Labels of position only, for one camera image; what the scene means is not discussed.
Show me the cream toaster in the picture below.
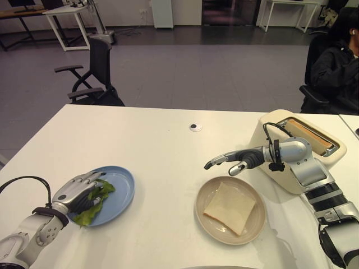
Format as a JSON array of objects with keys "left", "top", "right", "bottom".
[{"left": 250, "top": 109, "right": 348, "bottom": 195}]

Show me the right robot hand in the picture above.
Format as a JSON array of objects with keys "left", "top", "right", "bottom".
[{"left": 204, "top": 145, "right": 266, "bottom": 177}]

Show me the beige plate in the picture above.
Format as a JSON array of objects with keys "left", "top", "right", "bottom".
[{"left": 195, "top": 176, "right": 266, "bottom": 247}]

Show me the bread slice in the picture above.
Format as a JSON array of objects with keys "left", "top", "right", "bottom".
[
  {"left": 285, "top": 118, "right": 334, "bottom": 156},
  {"left": 202, "top": 181, "right": 257, "bottom": 236}
]

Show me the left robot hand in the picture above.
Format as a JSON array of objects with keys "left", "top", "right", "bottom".
[{"left": 51, "top": 171, "right": 108, "bottom": 216}]

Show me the person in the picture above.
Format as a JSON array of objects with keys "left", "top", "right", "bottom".
[{"left": 310, "top": 6, "right": 359, "bottom": 114}]

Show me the blue plate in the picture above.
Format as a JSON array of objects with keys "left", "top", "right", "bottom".
[{"left": 67, "top": 165, "right": 136, "bottom": 228}]

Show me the black cable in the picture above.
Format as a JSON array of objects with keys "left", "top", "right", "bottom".
[
  {"left": 262, "top": 122, "right": 296, "bottom": 172},
  {"left": 0, "top": 175, "right": 54, "bottom": 210}
]

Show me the black office chair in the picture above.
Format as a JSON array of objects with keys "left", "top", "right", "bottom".
[
  {"left": 298, "top": 34, "right": 338, "bottom": 114},
  {"left": 54, "top": 35, "right": 126, "bottom": 108}
]

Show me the green lettuce leaf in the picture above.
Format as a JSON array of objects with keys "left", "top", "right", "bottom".
[{"left": 72, "top": 179, "right": 117, "bottom": 229}]

